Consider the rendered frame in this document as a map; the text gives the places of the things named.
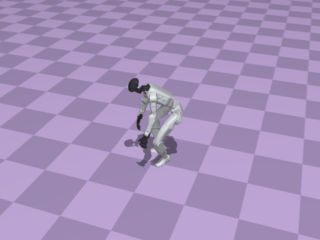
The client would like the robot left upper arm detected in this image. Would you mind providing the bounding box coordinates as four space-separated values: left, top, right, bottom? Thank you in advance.
148 92 158 119

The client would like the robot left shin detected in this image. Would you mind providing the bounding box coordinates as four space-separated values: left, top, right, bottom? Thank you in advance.
153 141 168 159

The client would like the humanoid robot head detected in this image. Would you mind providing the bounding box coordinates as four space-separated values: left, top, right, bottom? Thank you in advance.
128 78 151 94

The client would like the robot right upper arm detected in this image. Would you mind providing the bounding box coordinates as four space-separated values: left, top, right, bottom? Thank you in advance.
141 84 149 104

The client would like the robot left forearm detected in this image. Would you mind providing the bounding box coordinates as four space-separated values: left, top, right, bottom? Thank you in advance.
144 115 155 137

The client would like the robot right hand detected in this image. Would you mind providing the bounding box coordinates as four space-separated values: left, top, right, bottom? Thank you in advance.
136 114 143 130

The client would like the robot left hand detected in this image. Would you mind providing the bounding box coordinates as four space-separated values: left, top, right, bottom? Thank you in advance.
138 134 150 148

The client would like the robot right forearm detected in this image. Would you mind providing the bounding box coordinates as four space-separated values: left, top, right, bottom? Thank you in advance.
138 101 148 117

